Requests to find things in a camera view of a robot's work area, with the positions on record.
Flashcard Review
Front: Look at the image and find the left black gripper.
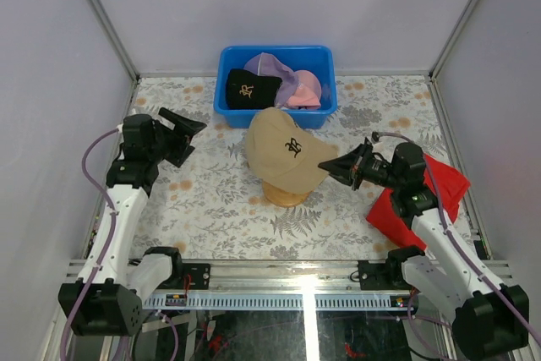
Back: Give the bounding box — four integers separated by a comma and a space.
149, 109, 207, 167

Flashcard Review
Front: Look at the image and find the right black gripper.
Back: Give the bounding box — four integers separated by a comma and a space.
318, 143, 402, 192

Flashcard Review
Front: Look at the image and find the beige baseball cap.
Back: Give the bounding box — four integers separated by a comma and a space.
245, 122, 338, 194

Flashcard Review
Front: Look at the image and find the wooden hat stand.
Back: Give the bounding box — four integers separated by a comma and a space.
262, 182, 310, 208

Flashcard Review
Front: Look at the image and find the black baseball cap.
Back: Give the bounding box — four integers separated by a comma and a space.
225, 68, 282, 110

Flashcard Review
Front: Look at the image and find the pink baseball cap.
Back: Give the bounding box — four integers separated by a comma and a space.
285, 70, 322, 110

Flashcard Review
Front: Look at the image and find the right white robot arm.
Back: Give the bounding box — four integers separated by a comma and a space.
319, 140, 534, 360

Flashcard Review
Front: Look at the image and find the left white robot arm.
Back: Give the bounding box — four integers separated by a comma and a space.
58, 108, 206, 336

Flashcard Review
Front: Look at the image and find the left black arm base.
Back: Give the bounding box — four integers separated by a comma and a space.
157, 263, 211, 292

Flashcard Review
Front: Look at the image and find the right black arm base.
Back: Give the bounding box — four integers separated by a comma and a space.
358, 260, 410, 291

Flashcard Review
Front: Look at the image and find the floral table mat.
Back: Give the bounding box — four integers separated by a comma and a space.
129, 75, 448, 260

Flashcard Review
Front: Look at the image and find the red cloth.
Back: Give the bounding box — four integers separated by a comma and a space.
365, 153, 472, 252

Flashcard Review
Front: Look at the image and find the purple baseball cap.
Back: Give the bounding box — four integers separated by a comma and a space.
243, 52, 299, 108

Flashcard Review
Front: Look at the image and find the blue plastic bin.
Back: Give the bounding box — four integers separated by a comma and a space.
214, 45, 338, 129

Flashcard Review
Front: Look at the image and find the aluminium front rail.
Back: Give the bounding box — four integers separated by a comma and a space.
63, 258, 517, 293

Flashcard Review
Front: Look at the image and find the slotted cable duct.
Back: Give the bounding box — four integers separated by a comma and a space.
143, 293, 409, 313

